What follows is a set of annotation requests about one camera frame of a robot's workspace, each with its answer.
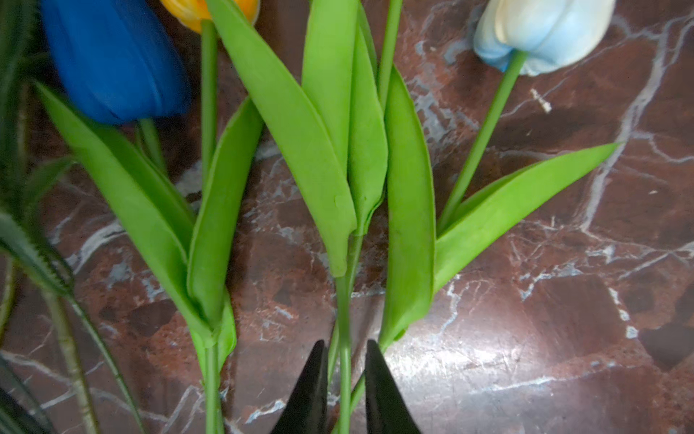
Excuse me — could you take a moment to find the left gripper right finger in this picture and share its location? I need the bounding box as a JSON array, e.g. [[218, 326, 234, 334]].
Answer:
[[365, 340, 421, 434]]

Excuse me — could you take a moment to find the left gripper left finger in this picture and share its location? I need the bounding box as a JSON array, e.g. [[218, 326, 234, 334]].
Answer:
[[271, 340, 328, 434]]

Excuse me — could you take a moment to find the blue tulip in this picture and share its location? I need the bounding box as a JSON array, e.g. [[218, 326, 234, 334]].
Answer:
[[38, 1, 236, 433]]

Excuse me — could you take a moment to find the orange yellow tulip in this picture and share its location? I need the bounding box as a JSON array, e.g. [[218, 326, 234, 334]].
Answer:
[[162, 1, 264, 330]]

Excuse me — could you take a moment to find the dusty blue rose bunch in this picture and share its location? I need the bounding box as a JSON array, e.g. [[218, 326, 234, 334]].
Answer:
[[1, 1, 146, 433]]

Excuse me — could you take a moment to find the pale white tulip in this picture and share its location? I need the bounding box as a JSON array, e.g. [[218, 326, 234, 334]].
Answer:
[[378, 1, 616, 349]]

